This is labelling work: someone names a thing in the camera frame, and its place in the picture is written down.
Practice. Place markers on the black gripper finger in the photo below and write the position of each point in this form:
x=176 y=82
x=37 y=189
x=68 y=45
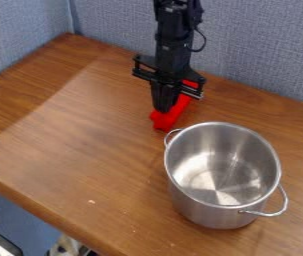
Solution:
x=173 y=92
x=157 y=93

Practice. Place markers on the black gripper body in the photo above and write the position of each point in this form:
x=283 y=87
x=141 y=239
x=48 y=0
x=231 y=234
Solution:
x=169 y=66

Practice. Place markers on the red plastic block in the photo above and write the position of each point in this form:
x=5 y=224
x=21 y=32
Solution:
x=167 y=119

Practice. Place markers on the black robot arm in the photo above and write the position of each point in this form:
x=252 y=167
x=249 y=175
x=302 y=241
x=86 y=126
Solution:
x=179 y=18

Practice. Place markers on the stainless steel pot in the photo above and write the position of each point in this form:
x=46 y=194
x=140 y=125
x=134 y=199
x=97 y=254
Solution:
x=224 y=171

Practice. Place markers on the pale object under table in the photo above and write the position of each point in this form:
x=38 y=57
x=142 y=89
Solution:
x=70 y=247

